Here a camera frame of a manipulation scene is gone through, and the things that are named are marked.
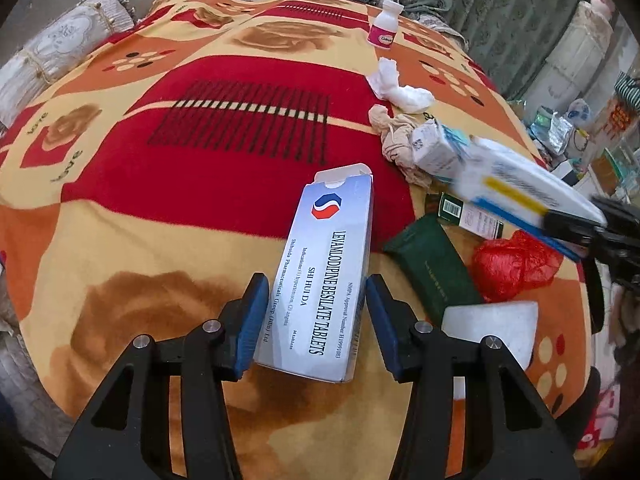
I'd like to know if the red orange printed blanket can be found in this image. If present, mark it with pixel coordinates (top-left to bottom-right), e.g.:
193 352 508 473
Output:
0 0 593 480

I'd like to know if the beige ornate pillow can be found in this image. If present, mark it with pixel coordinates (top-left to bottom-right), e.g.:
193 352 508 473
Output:
0 0 136 126

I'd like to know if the red plastic bag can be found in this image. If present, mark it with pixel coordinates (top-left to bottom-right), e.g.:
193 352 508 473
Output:
470 230 565 303

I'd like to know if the white pill bottle pink label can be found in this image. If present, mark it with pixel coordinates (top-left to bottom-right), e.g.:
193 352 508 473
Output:
367 0 405 52

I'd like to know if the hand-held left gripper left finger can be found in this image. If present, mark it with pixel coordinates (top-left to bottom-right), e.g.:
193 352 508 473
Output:
52 272 271 480

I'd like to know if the white foam block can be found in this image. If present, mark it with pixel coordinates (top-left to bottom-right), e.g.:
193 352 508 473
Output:
440 300 540 403

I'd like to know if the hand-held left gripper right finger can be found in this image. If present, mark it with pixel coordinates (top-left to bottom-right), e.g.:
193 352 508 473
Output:
365 274 581 480

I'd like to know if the white blue medicine box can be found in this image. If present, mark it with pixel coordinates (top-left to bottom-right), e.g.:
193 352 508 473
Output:
252 162 375 385

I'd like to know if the green patterned curtain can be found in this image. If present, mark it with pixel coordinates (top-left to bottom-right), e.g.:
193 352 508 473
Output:
375 0 591 101

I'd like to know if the small white medicine box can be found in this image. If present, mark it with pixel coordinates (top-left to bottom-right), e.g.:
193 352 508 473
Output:
410 120 476 181

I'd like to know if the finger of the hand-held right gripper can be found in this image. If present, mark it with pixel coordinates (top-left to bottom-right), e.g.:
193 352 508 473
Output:
542 210 608 248
590 195 640 231

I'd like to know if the dark green pouch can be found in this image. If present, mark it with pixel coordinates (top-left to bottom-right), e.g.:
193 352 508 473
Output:
382 214 485 326

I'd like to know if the silver foil bag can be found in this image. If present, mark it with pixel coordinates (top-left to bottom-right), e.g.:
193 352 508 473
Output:
530 110 576 153

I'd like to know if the beige crumpled cloth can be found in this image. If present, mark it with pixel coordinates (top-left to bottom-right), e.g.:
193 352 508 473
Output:
369 104 431 186

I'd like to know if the dark green box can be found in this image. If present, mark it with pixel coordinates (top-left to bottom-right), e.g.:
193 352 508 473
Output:
437 192 506 241

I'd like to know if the white box with yellow stripe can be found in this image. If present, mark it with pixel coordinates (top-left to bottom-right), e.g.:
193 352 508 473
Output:
445 135 608 261

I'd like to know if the white crumpled tissue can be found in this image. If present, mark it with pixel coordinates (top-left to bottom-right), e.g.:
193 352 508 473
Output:
366 57 435 108

